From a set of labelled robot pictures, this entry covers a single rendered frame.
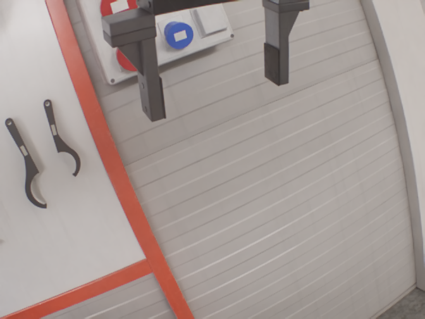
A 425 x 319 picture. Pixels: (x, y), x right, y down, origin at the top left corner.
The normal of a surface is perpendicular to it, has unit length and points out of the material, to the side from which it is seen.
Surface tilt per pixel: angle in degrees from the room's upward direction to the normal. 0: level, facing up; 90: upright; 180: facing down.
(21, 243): 90
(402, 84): 90
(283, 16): 114
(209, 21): 90
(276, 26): 83
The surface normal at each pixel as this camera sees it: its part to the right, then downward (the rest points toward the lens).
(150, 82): 0.44, 0.50
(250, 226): 0.31, 0.15
